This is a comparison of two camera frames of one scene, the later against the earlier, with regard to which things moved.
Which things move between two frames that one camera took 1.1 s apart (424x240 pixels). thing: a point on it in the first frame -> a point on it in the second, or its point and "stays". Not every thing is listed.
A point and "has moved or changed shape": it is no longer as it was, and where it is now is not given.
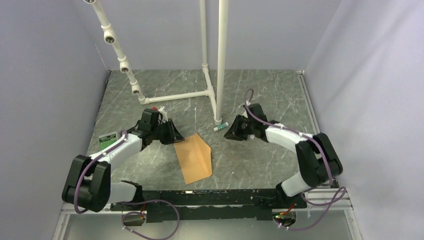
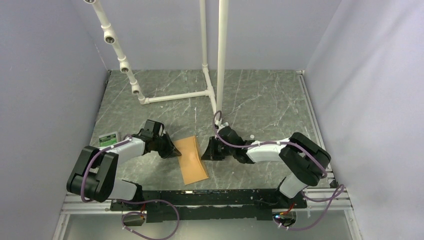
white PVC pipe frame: x=219 y=94 stays
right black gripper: x=234 y=133 -> x=211 y=153
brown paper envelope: x=194 y=157 has moved or changed shape
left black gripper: x=173 y=136 -> x=171 y=150
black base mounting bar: x=221 y=204 stays
